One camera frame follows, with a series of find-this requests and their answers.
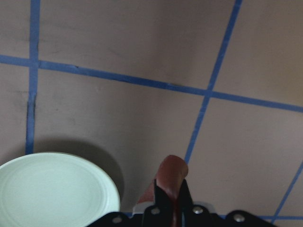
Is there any brown steamed bun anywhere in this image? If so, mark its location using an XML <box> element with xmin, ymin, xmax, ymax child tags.
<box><xmin>133</xmin><ymin>155</ymin><xmax>188</xmax><ymax>227</ymax></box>

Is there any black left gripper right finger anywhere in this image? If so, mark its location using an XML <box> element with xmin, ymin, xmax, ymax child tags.
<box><xmin>179</xmin><ymin>180</ymin><xmax>195</xmax><ymax>227</ymax></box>

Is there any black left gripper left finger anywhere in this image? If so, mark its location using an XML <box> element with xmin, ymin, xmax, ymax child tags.
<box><xmin>142</xmin><ymin>180</ymin><xmax>173</xmax><ymax>227</ymax></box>

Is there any light green plate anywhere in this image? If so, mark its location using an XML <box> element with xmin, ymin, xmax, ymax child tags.
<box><xmin>0</xmin><ymin>152</ymin><xmax>120</xmax><ymax>227</ymax></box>

